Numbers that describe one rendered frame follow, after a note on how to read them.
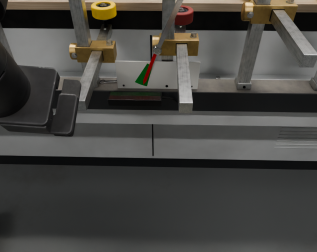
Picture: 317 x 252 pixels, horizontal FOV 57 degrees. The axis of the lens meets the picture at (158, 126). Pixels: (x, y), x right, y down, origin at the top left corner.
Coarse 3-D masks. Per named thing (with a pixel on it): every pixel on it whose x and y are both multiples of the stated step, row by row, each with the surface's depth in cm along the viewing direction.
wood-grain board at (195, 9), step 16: (16, 0) 99; (32, 0) 99; (48, 0) 99; (64, 0) 99; (96, 0) 99; (112, 0) 99; (128, 0) 99; (144, 0) 99; (160, 0) 99; (192, 0) 99; (208, 0) 99; (224, 0) 99; (240, 0) 99; (304, 0) 99
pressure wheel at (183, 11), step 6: (180, 6) 93; (186, 6) 93; (180, 12) 89; (186, 12) 89; (192, 12) 90; (180, 18) 89; (186, 18) 89; (192, 18) 92; (180, 24) 90; (186, 24) 91
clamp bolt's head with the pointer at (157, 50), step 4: (156, 44) 84; (156, 48) 83; (156, 52) 84; (152, 56) 87; (152, 60) 88; (152, 64) 89; (148, 68) 90; (148, 72) 91; (144, 76) 92; (144, 80) 93
